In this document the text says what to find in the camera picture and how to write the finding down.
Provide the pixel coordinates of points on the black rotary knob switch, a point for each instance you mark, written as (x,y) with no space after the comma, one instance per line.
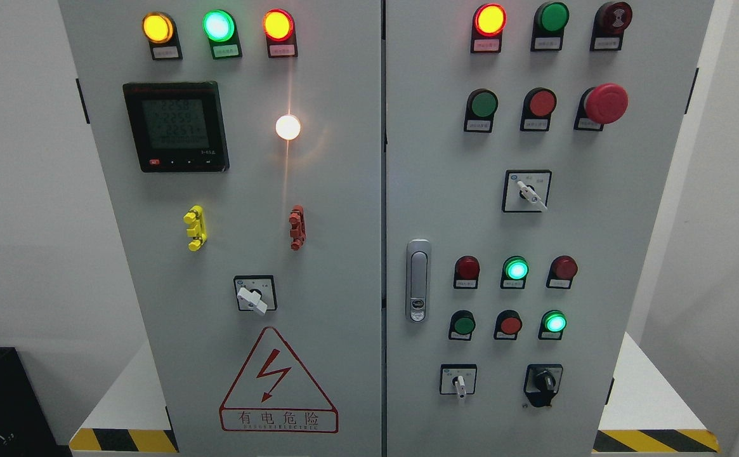
(541,383)

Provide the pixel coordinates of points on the grey electrical cabinet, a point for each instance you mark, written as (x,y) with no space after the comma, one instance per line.
(381,90)

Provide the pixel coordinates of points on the red terminal connector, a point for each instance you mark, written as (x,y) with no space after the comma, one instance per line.
(297,227)

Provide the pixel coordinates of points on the dark red indicator left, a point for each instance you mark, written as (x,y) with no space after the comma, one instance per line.
(466,273)

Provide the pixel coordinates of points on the dark red indicator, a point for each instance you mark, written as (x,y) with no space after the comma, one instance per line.
(466,273)
(562,271)

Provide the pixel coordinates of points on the white lit indicator light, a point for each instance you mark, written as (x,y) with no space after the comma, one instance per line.
(288,127)

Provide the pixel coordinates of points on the green push button lower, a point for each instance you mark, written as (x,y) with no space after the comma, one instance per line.
(461,326)

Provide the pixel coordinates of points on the green push button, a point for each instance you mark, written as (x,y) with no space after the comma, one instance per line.
(461,326)
(481,107)

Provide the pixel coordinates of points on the green lit indicator middle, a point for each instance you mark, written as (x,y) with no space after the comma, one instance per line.
(515,269)

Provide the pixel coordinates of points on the green push button upper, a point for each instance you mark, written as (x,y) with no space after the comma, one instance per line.
(481,107)

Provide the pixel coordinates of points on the red push button lower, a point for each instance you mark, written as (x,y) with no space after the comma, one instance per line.
(508,325)

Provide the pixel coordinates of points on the red push button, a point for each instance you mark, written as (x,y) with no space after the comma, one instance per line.
(538,106)
(508,325)

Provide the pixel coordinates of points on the yellow terminal connector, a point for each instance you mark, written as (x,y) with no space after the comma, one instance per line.
(196,228)

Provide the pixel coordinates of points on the red high voltage warning sticker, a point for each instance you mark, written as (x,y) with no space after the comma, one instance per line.
(274,392)

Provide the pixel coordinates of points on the dark red indicator right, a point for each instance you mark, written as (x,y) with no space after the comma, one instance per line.
(562,271)

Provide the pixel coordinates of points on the green lit button lower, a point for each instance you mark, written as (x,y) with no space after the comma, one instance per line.
(552,325)

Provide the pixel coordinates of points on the red push button upper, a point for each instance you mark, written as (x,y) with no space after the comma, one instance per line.
(538,106)

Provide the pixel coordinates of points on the black digital power meter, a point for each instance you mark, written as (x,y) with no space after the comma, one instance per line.
(177,126)

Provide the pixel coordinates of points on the red-orange indicator light left door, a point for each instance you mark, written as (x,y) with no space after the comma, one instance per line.
(280,32)

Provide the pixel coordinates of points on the red lit indicator light right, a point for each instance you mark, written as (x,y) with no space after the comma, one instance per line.
(489,22)

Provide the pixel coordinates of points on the green lit indicator light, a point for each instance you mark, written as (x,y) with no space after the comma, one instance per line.
(221,31)

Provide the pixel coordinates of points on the red emergency stop button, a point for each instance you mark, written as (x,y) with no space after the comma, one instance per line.
(600,105)

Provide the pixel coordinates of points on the green unlit indicator top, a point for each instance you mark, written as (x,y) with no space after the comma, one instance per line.
(549,24)

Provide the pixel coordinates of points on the yellow indicator light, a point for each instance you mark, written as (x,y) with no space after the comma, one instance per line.
(161,32)

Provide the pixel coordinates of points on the white platform with hazard stripes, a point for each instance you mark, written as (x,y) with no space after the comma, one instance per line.
(644,416)

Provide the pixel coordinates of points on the black box lower left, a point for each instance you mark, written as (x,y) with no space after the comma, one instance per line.
(24,430)

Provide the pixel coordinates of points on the silver door latch handle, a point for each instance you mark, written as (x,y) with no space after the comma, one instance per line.
(419,251)

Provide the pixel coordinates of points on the white lever selector switch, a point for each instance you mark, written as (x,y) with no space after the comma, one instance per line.
(255,293)

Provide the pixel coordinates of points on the white selector switch upper right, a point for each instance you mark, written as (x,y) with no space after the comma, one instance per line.
(526,190)

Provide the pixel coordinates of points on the small white selector switch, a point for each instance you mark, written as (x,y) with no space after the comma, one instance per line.
(458,379)

